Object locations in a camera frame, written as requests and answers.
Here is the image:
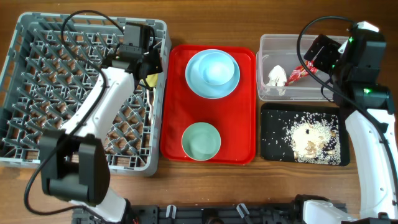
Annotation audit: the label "red candy wrapper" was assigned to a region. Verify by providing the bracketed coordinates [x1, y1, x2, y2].
[285, 60, 318, 86]

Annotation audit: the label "white plastic spoon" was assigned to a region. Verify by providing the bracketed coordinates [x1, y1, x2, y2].
[147, 87, 156, 123]

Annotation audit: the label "white tissue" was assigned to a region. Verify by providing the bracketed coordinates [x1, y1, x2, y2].
[267, 65, 287, 86]

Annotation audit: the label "light blue plate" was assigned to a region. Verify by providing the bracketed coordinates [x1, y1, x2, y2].
[185, 49, 240, 100]

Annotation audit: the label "light blue bowl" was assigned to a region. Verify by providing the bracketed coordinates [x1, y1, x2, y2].
[199, 52, 235, 85]

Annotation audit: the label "black waste tray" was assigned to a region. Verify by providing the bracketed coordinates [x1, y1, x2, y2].
[259, 102, 351, 167]

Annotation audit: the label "clear plastic bin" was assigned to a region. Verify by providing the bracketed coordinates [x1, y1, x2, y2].
[256, 34, 333, 101]

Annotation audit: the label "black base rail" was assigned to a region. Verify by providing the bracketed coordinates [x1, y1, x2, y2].
[72, 203, 348, 224]

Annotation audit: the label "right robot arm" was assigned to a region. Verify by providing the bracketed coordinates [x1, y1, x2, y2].
[296, 18, 397, 223]

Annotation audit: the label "rice food scraps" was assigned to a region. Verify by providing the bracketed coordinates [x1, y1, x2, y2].
[262, 111, 343, 166]

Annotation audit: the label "mint green bowl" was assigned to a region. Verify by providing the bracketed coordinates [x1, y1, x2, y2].
[181, 122, 221, 161]

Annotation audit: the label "yellow plastic cup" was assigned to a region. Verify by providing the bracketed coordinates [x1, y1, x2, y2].
[144, 73, 158, 88]

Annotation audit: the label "grey dishwasher rack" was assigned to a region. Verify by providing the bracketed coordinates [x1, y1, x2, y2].
[1, 12, 167, 176]

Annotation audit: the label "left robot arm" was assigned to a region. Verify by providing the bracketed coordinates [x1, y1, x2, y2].
[35, 49, 163, 223]

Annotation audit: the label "red plastic tray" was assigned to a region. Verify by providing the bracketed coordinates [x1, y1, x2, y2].
[159, 44, 257, 165]

